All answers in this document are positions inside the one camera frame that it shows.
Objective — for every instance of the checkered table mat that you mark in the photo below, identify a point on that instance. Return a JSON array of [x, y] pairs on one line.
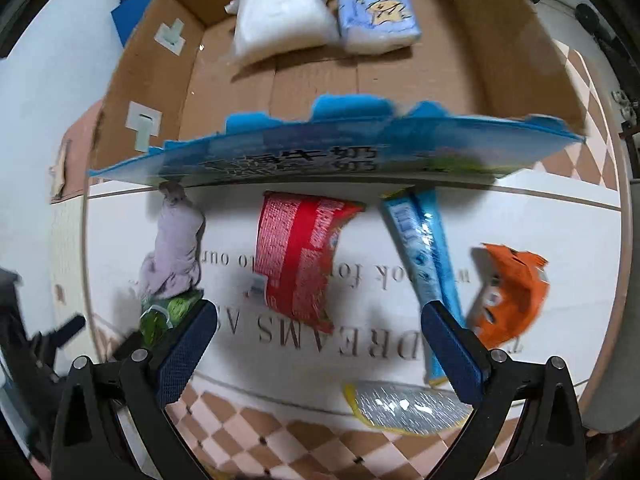
[[267, 396]]

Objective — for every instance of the blue folded mat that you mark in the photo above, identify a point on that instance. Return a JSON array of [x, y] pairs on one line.
[[126, 16]]

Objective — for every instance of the orange snack packet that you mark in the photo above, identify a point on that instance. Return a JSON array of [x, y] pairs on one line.
[[513, 293]]

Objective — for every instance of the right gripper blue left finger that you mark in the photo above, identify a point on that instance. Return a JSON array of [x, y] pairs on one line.
[[181, 349]]

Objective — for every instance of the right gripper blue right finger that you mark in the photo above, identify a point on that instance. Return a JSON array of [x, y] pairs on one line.
[[461, 355]]

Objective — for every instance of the green snack packet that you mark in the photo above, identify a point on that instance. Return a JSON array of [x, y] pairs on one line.
[[161, 315]]

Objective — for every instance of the lilac sock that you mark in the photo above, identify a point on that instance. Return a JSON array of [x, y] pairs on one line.
[[172, 268]]

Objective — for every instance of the cardboard scrap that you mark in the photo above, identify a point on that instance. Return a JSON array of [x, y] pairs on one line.
[[58, 171]]

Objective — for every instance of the red snack packet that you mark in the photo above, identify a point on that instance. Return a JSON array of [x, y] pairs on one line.
[[295, 245]]

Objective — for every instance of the long blue snack packet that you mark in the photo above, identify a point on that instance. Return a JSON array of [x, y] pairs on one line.
[[413, 217]]

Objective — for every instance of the grey round chair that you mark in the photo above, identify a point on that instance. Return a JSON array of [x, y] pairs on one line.
[[615, 405]]

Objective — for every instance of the silver yellow scrub sponge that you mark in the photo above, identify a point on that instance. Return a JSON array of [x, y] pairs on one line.
[[405, 409]]

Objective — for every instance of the white soft pouch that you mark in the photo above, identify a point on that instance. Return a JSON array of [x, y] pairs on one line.
[[265, 28]]

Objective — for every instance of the open cardboard box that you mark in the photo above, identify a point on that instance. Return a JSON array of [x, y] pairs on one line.
[[484, 90]]

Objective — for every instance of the blue cartoon tissue pack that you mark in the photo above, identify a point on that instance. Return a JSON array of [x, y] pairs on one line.
[[374, 27]]

